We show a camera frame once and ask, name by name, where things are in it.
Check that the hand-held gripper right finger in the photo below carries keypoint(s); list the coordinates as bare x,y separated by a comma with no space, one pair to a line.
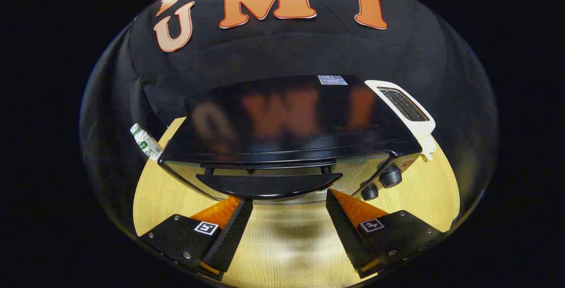
344,230

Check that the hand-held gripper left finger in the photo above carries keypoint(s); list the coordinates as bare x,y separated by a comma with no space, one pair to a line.
231,235

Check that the black toaster oven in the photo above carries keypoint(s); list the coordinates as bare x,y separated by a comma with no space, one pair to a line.
287,122

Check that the white pop-up toaster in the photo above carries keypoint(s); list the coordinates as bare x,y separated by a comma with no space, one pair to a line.
421,129

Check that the small white green-capped bottle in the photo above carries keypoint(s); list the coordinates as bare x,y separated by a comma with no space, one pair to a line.
146,143

